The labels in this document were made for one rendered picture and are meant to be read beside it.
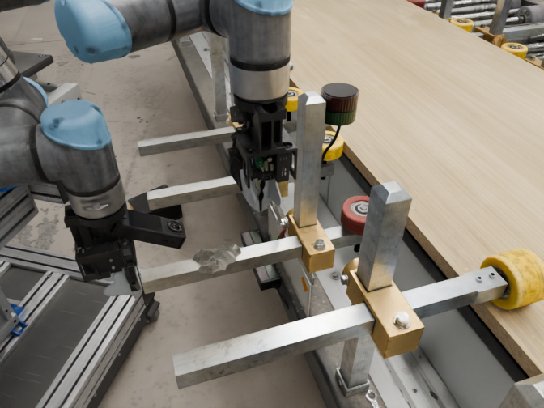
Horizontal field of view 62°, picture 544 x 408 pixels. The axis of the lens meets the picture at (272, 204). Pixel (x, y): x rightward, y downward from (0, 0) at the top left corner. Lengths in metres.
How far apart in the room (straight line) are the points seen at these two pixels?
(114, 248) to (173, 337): 1.10
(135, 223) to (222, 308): 1.17
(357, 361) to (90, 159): 0.50
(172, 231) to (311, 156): 0.26
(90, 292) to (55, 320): 0.14
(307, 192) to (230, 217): 1.43
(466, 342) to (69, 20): 0.76
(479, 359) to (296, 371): 0.91
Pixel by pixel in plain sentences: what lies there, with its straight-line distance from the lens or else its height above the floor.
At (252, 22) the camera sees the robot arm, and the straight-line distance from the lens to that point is 0.54.
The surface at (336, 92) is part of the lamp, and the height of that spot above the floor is 1.13.
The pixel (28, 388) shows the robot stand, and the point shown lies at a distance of 1.57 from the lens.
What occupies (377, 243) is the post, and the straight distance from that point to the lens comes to 0.57.
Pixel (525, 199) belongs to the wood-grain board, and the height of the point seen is 0.90.
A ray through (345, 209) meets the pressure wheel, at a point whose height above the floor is 0.91.
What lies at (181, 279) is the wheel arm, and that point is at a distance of 0.81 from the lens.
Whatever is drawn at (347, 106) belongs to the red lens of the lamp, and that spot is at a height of 1.12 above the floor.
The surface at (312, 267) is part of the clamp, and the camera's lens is 0.83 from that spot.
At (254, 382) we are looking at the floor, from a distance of 1.66.
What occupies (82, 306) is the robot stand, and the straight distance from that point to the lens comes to 1.70.
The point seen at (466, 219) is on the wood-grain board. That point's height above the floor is 0.90.
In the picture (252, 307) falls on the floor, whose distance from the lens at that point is 1.84.
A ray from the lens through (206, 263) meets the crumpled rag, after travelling 0.80.
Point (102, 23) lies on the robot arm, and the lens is 0.53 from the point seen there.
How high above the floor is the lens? 1.44
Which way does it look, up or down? 39 degrees down
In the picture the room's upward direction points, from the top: straight up
